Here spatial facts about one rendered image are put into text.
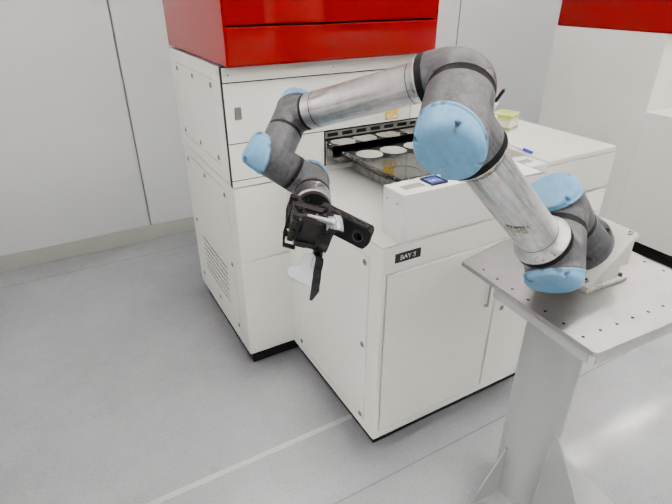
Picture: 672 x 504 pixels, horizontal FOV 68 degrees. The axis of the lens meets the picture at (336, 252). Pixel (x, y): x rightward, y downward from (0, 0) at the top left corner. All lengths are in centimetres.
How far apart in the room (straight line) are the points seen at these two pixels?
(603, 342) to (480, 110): 56
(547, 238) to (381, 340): 68
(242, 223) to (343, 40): 72
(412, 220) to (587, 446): 112
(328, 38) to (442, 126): 104
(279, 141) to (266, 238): 91
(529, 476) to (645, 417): 72
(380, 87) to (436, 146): 22
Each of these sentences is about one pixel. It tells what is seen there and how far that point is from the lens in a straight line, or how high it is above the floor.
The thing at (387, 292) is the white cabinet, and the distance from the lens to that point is 144.
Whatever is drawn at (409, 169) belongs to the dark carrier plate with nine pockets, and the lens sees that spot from 172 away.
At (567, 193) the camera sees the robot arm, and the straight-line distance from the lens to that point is 115.
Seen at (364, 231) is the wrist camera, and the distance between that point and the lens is 92.
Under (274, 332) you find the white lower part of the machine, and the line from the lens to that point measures 214.
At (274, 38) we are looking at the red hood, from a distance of 169.
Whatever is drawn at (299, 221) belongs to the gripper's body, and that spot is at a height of 108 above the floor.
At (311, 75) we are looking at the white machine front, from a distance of 182.
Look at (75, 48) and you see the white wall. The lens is 310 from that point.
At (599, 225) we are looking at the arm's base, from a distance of 128.
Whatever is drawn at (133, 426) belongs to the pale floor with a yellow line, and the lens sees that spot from 210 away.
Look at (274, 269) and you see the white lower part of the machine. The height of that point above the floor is 46.
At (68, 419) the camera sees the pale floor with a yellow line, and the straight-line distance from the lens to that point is 223.
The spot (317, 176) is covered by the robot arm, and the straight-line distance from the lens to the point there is 103.
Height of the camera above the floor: 145
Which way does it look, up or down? 28 degrees down
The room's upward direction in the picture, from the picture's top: straight up
